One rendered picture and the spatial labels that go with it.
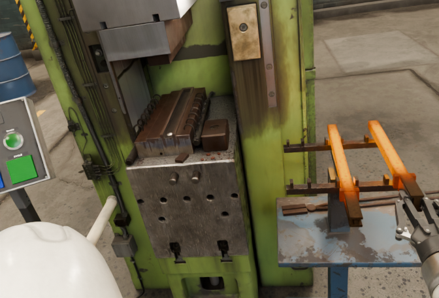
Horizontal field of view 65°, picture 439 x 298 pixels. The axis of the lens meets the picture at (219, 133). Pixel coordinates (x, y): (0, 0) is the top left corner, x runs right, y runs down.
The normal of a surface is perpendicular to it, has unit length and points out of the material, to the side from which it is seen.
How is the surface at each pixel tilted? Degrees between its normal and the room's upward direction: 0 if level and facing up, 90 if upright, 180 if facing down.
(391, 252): 0
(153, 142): 90
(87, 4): 90
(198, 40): 90
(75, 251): 47
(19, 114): 60
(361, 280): 0
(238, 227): 90
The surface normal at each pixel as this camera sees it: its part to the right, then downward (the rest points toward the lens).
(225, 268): -0.09, 0.50
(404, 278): -0.15, -0.86
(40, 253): 0.15, -0.96
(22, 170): 0.22, -0.07
